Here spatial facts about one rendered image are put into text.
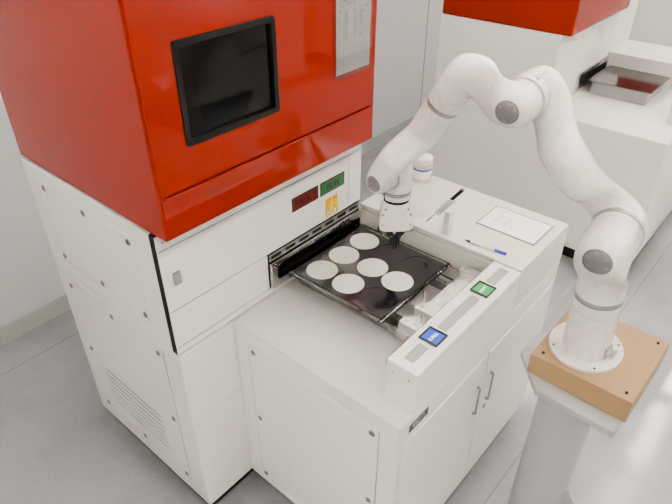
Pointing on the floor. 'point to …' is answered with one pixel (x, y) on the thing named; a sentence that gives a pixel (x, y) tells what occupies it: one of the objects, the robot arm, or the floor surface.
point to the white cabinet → (320, 470)
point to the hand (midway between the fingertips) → (394, 241)
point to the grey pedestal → (554, 440)
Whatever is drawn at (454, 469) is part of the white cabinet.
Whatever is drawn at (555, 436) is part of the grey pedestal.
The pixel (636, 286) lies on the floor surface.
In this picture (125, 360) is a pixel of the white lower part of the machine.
